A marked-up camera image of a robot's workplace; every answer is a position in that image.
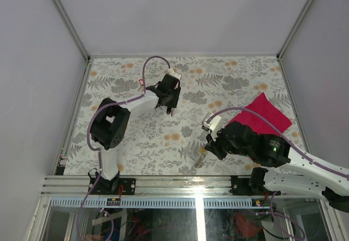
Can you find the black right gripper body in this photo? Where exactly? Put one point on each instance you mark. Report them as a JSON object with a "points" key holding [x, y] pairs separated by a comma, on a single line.
{"points": [[221, 146]]}

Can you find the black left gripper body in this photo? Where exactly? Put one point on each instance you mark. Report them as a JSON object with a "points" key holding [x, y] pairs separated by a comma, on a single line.
{"points": [[172, 97]]}

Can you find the large keyring with yellow grip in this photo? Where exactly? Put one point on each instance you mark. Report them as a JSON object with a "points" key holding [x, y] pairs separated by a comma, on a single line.
{"points": [[200, 160]]}

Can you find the black tagged key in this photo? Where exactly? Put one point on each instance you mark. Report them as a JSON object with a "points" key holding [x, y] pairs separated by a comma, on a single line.
{"points": [[172, 112]]}

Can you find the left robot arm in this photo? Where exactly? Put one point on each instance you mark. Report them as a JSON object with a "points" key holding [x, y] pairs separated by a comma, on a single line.
{"points": [[108, 126]]}

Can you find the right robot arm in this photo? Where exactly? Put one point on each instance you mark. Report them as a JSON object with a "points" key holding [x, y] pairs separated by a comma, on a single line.
{"points": [[282, 168]]}

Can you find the red tagged key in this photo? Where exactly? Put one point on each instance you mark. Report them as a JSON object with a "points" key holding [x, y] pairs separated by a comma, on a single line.
{"points": [[141, 82]]}

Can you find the pink cloth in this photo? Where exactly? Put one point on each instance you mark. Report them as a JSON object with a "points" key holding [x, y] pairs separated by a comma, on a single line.
{"points": [[263, 107]]}

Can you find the floral tablecloth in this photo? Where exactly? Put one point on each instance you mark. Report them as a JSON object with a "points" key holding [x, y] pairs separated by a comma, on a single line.
{"points": [[156, 143]]}

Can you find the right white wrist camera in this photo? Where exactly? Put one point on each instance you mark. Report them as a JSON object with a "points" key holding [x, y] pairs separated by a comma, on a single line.
{"points": [[212, 125]]}

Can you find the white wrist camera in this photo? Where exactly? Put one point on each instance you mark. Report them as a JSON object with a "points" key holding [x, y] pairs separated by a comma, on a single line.
{"points": [[174, 74], [212, 125]]}

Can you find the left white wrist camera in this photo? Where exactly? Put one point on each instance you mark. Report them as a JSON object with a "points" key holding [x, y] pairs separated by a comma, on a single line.
{"points": [[174, 74]]}

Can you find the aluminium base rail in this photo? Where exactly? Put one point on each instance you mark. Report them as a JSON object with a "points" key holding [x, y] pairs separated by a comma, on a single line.
{"points": [[144, 186]]}

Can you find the white slotted cable duct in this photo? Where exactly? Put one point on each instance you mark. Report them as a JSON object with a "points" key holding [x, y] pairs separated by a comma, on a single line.
{"points": [[133, 202]]}

